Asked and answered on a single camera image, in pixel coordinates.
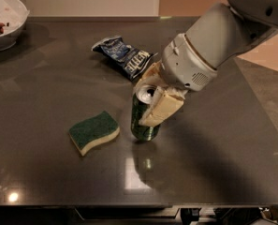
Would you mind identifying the white bowl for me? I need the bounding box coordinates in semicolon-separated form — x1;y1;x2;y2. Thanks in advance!
0;0;29;51

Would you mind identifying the green soda can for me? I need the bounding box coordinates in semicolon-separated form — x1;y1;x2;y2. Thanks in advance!
131;85;160;141

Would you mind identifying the blue chip bag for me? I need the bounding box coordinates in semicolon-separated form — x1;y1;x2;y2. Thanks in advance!
91;36;154;81

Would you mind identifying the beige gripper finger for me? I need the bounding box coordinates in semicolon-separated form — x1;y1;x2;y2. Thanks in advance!
134;62;167;94
139;87;187;127

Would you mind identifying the green and yellow sponge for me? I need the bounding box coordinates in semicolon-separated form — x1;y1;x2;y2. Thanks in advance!
68;112;120;157

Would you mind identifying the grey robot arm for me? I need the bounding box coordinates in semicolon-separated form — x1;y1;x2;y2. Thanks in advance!
135;0;278;127

